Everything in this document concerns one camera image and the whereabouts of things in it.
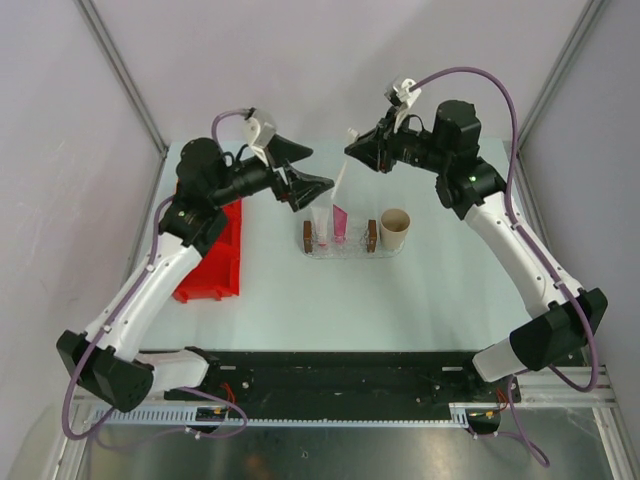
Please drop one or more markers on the left aluminium corner post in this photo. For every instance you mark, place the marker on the left aluminium corner post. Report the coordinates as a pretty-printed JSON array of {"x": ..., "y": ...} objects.
[{"x": 117, "y": 64}]

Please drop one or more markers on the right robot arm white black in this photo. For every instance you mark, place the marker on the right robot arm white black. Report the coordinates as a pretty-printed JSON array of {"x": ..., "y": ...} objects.
[{"x": 564, "y": 316}]

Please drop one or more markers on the pink toothpaste tube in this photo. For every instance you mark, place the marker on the pink toothpaste tube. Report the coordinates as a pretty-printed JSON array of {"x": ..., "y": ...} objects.
[{"x": 340, "y": 223}]

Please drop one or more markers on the clear textured glass tray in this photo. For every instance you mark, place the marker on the clear textured glass tray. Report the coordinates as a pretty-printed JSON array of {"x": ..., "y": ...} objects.
[{"x": 353, "y": 248}]

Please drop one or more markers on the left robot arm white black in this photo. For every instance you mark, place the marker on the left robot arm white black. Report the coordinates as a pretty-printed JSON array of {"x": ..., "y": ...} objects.
[{"x": 105, "y": 359}]

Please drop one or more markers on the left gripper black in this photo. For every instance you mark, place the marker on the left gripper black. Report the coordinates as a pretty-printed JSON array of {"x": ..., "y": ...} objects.
[{"x": 300, "y": 189}]

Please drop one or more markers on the right brown wooden tray handle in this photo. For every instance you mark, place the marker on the right brown wooden tray handle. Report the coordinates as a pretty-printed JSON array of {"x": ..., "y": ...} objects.
[{"x": 371, "y": 236}]

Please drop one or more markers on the white toothpaste tube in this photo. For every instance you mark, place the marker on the white toothpaste tube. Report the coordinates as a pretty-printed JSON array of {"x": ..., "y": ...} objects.
[{"x": 320, "y": 218}]

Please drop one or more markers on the red plastic organizer bin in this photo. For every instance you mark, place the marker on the red plastic organizer bin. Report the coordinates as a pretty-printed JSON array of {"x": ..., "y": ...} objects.
[{"x": 217, "y": 276}]

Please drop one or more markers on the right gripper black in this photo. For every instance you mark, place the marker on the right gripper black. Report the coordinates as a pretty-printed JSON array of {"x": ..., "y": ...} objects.
[{"x": 376, "y": 149}]

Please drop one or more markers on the aluminium corner post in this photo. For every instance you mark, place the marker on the aluminium corner post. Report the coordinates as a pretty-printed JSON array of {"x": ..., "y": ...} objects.
[
  {"x": 568, "y": 55},
  {"x": 117, "y": 64}
]

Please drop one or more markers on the aluminium frame rail front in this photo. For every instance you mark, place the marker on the aluminium frame rail front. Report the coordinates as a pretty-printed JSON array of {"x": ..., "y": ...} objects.
[{"x": 543, "y": 389}]

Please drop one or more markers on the brown wooden tray handle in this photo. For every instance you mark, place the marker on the brown wooden tray handle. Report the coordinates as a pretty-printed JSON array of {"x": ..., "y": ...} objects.
[
  {"x": 307, "y": 237},
  {"x": 371, "y": 236}
]

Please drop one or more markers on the right aluminium corner post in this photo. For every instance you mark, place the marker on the right aluminium corner post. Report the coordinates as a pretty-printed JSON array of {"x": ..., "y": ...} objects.
[{"x": 568, "y": 55}]

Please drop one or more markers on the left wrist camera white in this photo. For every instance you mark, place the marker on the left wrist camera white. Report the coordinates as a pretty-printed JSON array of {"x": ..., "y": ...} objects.
[{"x": 259, "y": 129}]

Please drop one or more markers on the white slotted cable duct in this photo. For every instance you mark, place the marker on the white slotted cable duct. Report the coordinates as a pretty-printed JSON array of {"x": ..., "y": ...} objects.
[{"x": 214, "y": 415}]

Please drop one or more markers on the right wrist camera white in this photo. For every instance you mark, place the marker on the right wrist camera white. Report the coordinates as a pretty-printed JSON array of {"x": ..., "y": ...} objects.
[{"x": 402, "y": 94}]

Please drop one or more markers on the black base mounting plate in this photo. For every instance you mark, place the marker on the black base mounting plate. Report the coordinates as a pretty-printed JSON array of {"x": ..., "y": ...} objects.
[{"x": 336, "y": 369}]

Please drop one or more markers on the left brown wooden tray handle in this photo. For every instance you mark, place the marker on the left brown wooden tray handle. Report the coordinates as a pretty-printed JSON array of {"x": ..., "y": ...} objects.
[{"x": 307, "y": 237}]

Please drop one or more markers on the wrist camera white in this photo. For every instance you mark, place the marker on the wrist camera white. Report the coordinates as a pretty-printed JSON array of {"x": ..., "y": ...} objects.
[
  {"x": 259, "y": 129},
  {"x": 402, "y": 94}
]

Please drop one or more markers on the white toothbrush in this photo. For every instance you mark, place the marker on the white toothbrush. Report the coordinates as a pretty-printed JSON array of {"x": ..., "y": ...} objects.
[{"x": 342, "y": 172}]

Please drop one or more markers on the beige plastic cup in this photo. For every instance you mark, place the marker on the beige plastic cup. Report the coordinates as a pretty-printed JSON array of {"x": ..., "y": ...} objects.
[{"x": 394, "y": 226}]

